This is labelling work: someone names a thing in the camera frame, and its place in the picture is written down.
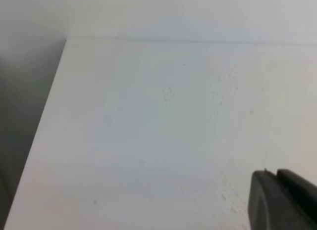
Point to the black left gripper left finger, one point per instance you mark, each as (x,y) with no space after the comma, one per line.
(271,207)

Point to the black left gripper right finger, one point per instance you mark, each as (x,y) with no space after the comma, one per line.
(301,190)

